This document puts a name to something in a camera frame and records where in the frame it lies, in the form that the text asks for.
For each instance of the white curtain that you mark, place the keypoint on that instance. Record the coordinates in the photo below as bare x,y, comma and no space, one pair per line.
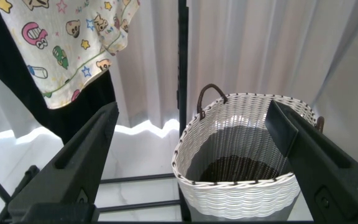
244,46

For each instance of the black clothes rack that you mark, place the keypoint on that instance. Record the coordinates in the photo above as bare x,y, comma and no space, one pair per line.
182,62

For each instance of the cream printed garment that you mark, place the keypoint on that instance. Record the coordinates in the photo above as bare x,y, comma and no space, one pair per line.
70,46

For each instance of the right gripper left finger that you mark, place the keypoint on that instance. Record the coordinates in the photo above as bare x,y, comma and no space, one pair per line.
70,183

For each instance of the white laundry basket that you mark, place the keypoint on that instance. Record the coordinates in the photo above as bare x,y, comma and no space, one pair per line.
238,199

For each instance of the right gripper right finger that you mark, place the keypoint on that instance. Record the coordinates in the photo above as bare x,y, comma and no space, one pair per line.
331,183

